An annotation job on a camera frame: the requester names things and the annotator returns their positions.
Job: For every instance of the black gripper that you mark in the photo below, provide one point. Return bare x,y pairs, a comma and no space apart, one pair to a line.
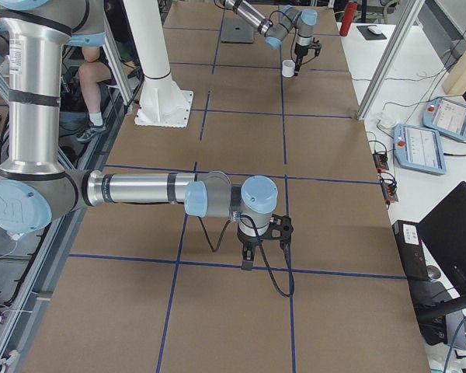
300,53
247,241

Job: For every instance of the white ceramic mug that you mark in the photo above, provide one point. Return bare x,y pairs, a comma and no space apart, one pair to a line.
288,68

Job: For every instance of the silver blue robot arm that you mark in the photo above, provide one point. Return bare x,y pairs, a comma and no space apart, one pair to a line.
301,21
36,189

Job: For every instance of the grey closed laptop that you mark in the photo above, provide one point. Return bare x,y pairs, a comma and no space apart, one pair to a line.
237,31

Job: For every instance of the black open laptop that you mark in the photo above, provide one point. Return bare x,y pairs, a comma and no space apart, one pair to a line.
443,230

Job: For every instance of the red water bottle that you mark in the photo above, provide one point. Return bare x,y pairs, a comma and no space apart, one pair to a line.
347,18

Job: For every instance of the dark mouse pad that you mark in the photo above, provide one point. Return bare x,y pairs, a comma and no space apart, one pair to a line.
368,35

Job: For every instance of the white computer mouse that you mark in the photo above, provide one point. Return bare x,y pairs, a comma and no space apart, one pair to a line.
374,29

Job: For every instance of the white power adapter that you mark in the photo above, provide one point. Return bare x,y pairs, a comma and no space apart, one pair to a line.
385,122

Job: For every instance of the upper orange black circuit board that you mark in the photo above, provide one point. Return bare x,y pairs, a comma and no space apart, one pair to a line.
381,161

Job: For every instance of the orange black circuit board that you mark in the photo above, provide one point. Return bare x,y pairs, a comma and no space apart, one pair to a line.
381,161
389,187

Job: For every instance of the near teach pendant tablet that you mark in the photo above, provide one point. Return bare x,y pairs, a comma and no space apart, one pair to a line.
419,148

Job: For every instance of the teach pendant tablet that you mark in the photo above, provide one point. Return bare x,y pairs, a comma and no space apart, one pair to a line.
447,117
419,148

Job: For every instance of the lower orange black circuit board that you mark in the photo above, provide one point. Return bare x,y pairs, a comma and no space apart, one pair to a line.
389,187

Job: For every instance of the far teach pendant tablet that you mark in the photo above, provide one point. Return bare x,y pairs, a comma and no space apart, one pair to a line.
447,117

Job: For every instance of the wooden plank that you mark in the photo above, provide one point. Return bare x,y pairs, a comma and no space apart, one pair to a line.
455,83

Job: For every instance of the black computer box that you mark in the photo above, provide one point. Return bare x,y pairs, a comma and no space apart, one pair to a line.
425,288

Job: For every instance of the seated person legs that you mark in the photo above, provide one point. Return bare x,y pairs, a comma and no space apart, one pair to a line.
91,73

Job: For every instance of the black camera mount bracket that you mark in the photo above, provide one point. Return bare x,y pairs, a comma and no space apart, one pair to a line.
279,229

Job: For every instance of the aluminium frame post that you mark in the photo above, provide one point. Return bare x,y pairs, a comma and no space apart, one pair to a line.
401,31

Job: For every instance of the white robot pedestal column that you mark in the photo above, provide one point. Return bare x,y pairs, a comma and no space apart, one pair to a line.
162,102

